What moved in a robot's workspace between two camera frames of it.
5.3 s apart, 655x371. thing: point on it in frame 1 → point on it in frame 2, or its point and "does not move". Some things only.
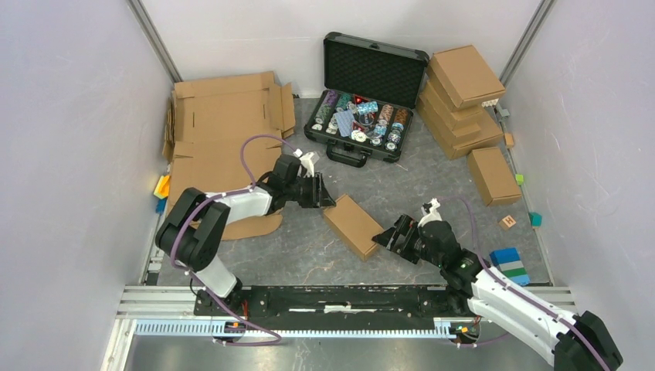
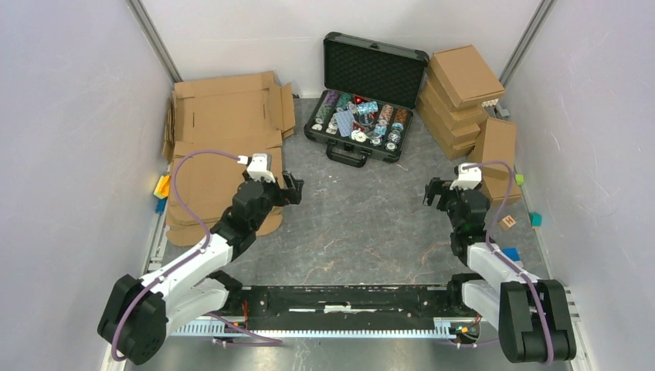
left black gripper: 319,195 → 291,195
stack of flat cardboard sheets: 224,135 does not move
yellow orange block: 162,188 does not move
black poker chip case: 364,108 does not move
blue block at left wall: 160,207 does not move
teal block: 536,219 does not move
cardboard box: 464,76 does not move
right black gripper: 406,226 → 435,186
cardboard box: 353,226 → 495,141
